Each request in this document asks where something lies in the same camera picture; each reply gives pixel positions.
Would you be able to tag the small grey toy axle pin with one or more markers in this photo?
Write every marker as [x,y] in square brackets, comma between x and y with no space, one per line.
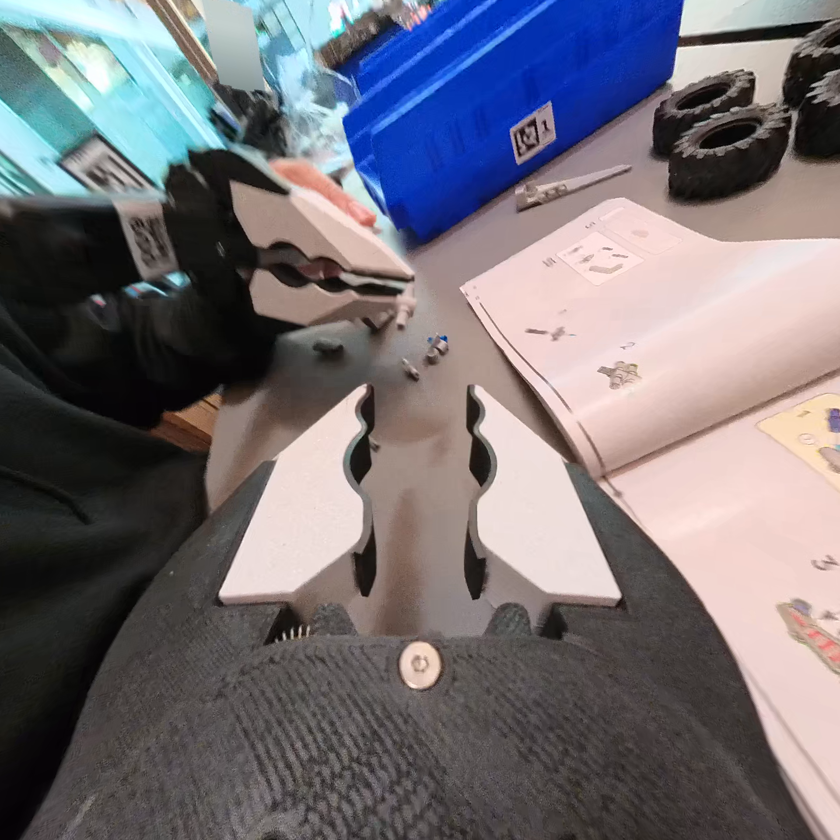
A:
[411,369]

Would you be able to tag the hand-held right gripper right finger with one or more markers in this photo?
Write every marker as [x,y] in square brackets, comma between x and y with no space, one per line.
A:
[538,525]

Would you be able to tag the large blue plastic bin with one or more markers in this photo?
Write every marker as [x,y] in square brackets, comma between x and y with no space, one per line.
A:
[459,98]

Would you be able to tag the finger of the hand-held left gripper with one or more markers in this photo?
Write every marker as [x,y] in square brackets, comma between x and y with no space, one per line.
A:
[308,303]
[315,226]

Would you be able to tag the black toy tyre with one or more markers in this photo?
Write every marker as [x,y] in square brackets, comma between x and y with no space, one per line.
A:
[676,121]
[689,174]
[820,124]
[810,59]

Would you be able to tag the pink cloth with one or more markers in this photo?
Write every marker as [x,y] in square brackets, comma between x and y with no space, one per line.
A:
[328,187]

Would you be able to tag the wooden board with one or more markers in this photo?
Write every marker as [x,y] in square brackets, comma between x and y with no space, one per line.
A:
[190,423]

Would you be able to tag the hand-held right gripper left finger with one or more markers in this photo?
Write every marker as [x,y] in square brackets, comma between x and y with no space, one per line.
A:
[295,518]

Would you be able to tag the person's dark hoodie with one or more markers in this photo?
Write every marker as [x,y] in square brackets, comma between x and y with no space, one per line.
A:
[79,558]

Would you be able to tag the grey toy connector piece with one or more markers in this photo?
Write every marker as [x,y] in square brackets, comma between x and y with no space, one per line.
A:
[401,315]

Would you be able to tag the small blue toy pin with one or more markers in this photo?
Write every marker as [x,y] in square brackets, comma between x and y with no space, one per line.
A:
[436,348]

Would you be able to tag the small flat grey toy piece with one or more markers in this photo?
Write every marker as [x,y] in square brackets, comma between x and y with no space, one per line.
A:
[328,348]

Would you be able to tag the open instruction booklet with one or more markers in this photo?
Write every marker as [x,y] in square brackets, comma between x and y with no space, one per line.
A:
[656,367]

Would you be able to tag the framed black and white tag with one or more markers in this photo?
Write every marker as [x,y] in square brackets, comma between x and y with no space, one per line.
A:
[105,164]

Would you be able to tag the grey toy saw beam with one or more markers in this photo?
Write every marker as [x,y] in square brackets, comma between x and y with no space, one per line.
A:
[558,189]

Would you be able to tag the person's left forearm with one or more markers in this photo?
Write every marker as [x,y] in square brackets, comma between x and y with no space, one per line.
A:
[184,354]

